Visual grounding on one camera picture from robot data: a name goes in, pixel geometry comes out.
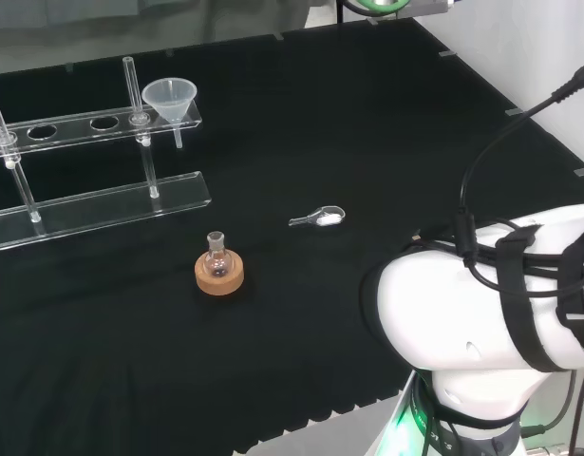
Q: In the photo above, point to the translucent plastic funnel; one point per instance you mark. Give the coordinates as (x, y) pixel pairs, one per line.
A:
(170, 102)

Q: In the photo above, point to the glass weighing funnel with powder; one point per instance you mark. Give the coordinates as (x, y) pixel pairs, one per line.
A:
(327, 218)

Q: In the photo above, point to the clear acrylic funnel stand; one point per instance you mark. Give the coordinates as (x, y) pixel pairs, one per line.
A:
(106, 206)

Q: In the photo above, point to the round-bottom glass flask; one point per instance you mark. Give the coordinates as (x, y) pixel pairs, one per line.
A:
(218, 261)

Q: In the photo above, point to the black bench cloth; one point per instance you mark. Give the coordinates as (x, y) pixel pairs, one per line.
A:
(320, 142)

